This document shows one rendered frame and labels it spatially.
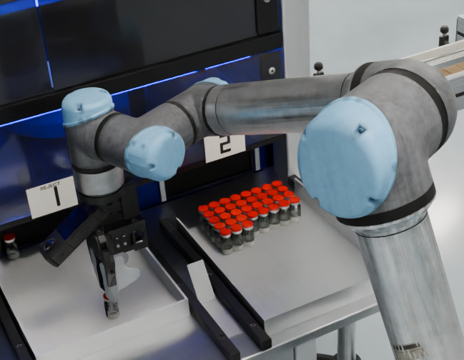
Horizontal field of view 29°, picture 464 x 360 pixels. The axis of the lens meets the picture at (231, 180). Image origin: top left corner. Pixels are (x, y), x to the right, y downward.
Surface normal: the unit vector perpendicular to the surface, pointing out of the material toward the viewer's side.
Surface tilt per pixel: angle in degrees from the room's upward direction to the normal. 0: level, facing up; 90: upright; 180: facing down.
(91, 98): 0
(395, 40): 0
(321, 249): 0
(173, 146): 90
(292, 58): 90
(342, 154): 83
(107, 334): 90
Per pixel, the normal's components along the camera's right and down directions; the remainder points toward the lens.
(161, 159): 0.79, 0.27
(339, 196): -0.66, 0.34
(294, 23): 0.46, 0.44
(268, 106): -0.69, 0.03
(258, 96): -0.66, -0.31
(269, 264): -0.07, -0.85
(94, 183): -0.01, 0.53
